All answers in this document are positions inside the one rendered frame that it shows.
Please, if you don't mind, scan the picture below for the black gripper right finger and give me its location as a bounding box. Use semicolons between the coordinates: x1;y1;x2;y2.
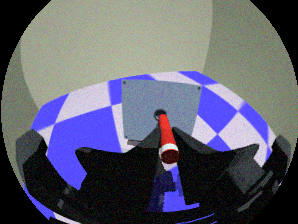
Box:
172;127;259;205

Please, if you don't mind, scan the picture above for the dark red peg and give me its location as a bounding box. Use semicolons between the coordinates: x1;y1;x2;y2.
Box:
158;115;180;164

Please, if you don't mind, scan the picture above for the grey sloped panel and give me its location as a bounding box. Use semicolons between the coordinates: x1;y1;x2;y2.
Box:
121;79;202;141

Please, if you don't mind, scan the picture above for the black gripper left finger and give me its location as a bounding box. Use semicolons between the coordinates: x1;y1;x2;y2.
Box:
74;125;161;208

